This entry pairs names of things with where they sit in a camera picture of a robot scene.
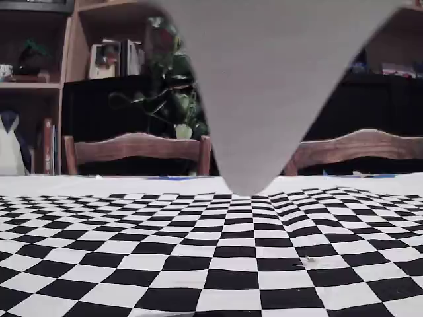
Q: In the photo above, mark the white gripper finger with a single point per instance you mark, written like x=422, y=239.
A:
x=264, y=82

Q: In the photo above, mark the colourful flat box stack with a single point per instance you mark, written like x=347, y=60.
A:
x=400, y=70

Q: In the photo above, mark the white picture box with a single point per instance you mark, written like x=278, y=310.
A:
x=102, y=62

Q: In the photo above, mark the green leafy houseplant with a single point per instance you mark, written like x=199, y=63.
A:
x=178, y=69

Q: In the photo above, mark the wooden chair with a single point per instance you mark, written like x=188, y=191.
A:
x=363, y=145
x=132, y=145

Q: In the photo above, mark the blue tape strip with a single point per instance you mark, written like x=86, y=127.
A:
x=180, y=178

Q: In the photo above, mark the white upright books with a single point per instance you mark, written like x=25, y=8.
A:
x=132, y=59

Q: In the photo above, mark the wooden bookshelf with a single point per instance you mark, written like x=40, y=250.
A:
x=67, y=49

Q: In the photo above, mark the black white checkerboard sheet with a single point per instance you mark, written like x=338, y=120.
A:
x=132, y=264

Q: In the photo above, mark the red upright books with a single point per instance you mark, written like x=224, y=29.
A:
x=48, y=148

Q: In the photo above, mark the small dark potted plant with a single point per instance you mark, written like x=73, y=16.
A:
x=33, y=59

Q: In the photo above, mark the white patterned cup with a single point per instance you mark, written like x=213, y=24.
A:
x=6, y=72

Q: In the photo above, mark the white blue penguin figure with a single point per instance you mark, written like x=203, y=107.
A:
x=10, y=148

